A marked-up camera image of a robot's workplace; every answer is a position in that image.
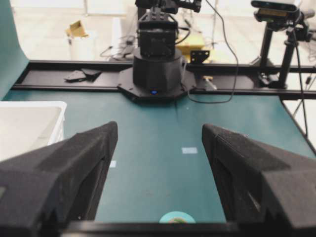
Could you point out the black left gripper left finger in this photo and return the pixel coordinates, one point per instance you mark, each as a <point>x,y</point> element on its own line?
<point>49,187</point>

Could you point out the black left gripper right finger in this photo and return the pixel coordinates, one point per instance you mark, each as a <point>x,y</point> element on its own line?
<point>262,188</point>

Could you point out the teal tape roll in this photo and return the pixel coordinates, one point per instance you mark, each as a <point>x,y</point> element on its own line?
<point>177,217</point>

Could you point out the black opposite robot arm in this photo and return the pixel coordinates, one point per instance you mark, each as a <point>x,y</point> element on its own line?
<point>161,146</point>

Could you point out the white plastic basket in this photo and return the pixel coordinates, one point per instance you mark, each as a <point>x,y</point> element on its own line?
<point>29,125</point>

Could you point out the white tape marker piece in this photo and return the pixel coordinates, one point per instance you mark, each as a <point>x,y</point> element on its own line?
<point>189,150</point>
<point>113,164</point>

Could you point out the small cardboard box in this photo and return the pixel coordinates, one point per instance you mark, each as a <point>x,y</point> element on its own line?
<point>76,29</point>

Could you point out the black aluminium table rail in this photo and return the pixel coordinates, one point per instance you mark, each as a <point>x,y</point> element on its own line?
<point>224,79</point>

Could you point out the black flat plates on rail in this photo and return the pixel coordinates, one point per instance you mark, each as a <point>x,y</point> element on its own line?
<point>83,74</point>

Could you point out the black metal bracket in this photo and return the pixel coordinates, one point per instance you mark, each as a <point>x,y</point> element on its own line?
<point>199,56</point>

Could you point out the yellow box behind rail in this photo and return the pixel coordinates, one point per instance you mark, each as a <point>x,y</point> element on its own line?
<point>192,43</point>

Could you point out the black depth camera on stand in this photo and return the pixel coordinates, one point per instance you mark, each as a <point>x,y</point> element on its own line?
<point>276,10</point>

